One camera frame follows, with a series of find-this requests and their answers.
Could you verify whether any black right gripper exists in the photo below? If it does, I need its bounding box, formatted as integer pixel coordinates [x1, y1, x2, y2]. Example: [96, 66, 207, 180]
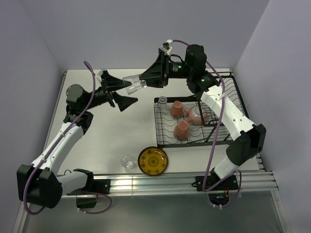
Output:
[139, 51, 192, 88]

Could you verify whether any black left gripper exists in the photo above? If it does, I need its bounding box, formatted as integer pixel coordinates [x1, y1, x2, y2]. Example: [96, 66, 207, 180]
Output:
[82, 71, 137, 111]

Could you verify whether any clear shot glass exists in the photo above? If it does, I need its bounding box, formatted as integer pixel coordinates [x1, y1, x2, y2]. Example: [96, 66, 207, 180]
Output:
[122, 74, 147, 95]
[156, 96, 168, 110]
[121, 154, 135, 170]

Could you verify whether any pink mug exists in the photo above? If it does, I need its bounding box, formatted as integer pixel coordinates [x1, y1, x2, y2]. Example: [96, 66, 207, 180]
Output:
[173, 121, 190, 141]
[170, 101, 189, 119]

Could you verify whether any red floral patterned bowl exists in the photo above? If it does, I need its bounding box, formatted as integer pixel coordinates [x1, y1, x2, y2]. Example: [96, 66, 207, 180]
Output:
[186, 106, 207, 125]

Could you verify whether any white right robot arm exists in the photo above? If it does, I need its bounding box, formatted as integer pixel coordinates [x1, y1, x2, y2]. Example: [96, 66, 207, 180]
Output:
[138, 42, 266, 189]

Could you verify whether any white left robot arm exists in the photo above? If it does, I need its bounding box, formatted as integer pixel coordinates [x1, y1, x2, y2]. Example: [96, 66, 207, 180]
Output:
[17, 70, 138, 215]

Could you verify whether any clear shot glass front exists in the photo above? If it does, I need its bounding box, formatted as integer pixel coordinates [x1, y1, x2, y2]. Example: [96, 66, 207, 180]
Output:
[121, 154, 135, 170]

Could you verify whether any yellow patterned plate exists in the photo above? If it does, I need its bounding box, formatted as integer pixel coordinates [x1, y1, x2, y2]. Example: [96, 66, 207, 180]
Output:
[138, 147, 169, 176]

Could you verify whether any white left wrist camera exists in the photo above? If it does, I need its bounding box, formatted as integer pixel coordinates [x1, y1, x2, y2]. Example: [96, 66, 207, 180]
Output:
[95, 69, 106, 82]

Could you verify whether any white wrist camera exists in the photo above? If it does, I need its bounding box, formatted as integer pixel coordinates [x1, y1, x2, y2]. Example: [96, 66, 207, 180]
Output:
[95, 69, 106, 82]
[159, 39, 173, 56]

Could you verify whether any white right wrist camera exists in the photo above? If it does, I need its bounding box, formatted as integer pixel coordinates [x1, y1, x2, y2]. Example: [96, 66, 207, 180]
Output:
[159, 39, 173, 56]

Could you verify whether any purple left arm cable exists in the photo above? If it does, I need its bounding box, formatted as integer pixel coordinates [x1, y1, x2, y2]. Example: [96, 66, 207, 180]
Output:
[23, 60, 113, 216]

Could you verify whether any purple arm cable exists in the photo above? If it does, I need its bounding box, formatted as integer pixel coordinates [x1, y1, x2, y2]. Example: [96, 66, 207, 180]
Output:
[23, 60, 113, 216]
[171, 39, 242, 208]

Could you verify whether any black wire dish rack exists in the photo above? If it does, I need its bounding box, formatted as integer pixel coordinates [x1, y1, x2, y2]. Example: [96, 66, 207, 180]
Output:
[154, 72, 248, 148]

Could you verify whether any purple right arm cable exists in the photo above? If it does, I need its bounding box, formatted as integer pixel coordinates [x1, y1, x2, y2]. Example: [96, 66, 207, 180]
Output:
[171, 39, 242, 208]

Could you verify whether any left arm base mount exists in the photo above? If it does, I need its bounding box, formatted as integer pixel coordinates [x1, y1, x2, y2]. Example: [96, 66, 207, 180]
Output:
[67, 179, 112, 212]

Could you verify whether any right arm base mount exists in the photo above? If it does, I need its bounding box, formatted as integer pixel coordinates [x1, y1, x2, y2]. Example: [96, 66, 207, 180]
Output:
[193, 173, 239, 202]

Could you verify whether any aluminium rail frame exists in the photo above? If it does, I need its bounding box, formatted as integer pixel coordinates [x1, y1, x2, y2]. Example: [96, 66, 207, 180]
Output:
[14, 169, 292, 233]

